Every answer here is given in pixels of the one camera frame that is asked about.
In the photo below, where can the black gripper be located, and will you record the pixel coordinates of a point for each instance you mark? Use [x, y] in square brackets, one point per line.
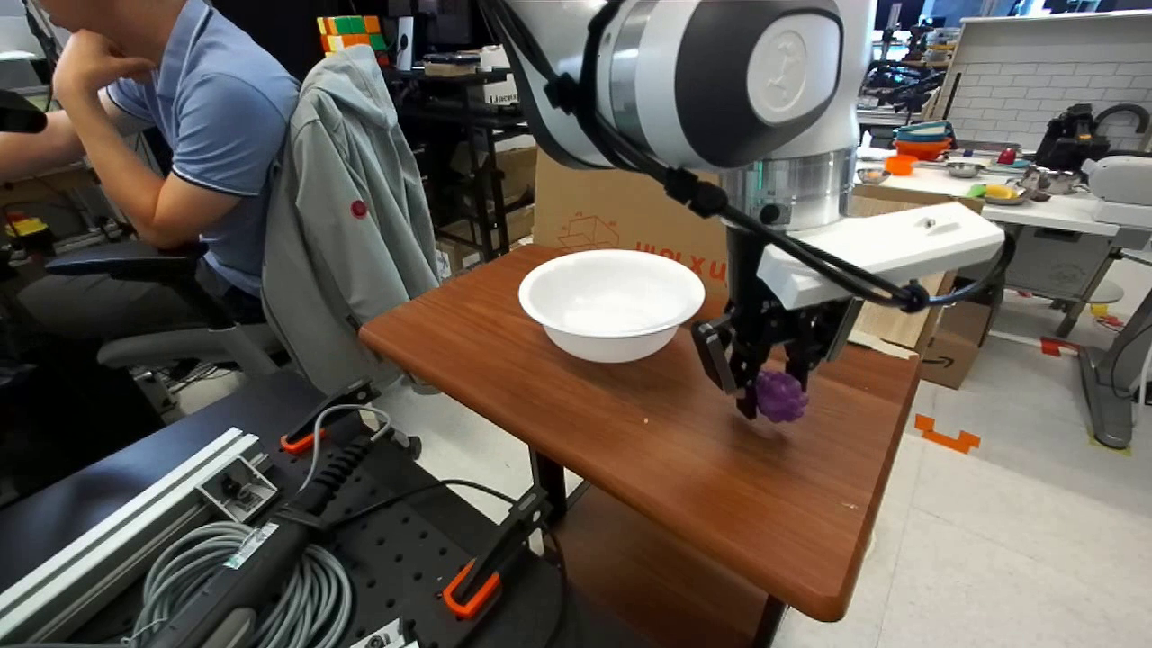
[745, 273]

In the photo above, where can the purple object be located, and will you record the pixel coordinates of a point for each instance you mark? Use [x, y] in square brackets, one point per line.
[783, 396]

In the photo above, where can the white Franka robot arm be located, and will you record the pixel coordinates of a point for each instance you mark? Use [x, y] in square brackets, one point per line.
[671, 72]

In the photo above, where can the bystander resting forearm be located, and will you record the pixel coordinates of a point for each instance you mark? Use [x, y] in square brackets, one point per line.
[40, 145]

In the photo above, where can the bystander raised forearm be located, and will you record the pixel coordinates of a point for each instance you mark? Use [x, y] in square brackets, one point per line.
[112, 167]

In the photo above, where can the white bowl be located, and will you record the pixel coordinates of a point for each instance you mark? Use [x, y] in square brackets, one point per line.
[615, 301]

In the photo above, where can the yellow green object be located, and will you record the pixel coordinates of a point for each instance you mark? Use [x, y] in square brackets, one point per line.
[996, 192]

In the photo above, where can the bystander bare hand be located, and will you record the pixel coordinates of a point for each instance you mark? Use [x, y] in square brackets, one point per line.
[91, 66]

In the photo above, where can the cardboard box under desk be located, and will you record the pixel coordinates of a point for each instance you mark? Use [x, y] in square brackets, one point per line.
[947, 347]

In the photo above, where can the small orange container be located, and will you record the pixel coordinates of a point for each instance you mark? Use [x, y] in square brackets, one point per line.
[901, 164]

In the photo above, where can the large brown cardboard sheet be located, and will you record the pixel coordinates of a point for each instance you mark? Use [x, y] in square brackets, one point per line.
[600, 209]

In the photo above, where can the wooden lower table shelf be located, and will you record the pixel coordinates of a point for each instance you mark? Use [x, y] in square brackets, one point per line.
[648, 588]

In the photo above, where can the wooden desk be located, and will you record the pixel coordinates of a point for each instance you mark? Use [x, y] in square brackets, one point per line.
[550, 489]

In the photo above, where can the cluttered white workbench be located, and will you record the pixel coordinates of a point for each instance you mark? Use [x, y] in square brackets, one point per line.
[1055, 213]

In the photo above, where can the gray metal desk leg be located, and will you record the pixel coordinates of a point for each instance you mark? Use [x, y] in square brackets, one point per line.
[1109, 407]

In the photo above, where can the black device on workbench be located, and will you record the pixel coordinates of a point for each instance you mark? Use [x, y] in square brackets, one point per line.
[1066, 137]

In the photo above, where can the white pegboard panel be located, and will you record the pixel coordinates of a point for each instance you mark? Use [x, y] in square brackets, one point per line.
[1030, 83]

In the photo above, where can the light gray appliance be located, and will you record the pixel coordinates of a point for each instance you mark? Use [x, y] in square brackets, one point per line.
[1120, 180]

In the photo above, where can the black background table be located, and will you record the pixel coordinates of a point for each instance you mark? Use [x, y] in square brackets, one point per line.
[462, 91]

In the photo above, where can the black perforated breadboard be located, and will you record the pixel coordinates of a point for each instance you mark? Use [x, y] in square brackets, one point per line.
[399, 552]

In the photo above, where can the gray jacket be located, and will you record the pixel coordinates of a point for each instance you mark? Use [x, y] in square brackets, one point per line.
[347, 240]

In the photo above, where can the office chair with light armrest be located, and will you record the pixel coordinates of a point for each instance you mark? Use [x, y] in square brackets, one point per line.
[181, 347]

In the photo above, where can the person in blue polo shirt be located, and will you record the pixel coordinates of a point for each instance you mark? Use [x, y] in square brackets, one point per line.
[229, 120]

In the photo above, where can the silver metal bracket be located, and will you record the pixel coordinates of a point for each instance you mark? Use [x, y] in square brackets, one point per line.
[238, 486]

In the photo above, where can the aluminium extrusion rail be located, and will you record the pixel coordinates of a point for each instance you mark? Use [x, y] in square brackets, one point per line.
[121, 533]

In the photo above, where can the smooth black base plate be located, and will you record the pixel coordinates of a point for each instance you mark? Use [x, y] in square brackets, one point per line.
[94, 480]

